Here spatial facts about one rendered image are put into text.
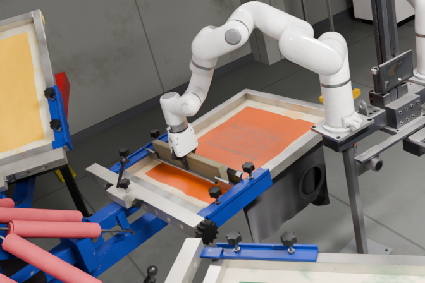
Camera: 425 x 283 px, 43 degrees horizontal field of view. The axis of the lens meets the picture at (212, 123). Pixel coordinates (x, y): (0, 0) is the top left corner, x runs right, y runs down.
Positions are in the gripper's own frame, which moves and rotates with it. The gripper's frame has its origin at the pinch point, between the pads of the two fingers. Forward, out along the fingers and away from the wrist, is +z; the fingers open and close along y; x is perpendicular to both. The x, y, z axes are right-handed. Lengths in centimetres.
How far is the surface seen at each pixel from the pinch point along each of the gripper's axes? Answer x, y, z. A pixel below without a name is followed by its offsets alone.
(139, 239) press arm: -3.7, -31.2, 13.2
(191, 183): -4.0, -4.1, 6.0
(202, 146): 12.8, 16.3, 6.0
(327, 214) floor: 23, 95, 101
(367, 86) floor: 94, 246, 101
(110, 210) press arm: -1.4, -36.1, -2.4
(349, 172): -13, 76, 47
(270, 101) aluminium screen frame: 10, 56, 4
